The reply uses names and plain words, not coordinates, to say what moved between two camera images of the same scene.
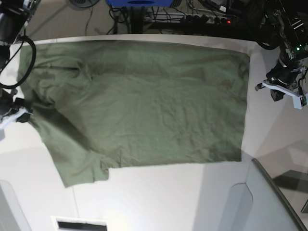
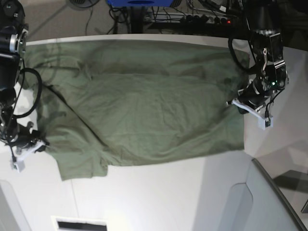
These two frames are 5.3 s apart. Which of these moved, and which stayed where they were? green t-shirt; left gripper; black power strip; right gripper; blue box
Moved: right gripper; left gripper
Stayed: green t-shirt; blue box; black power strip
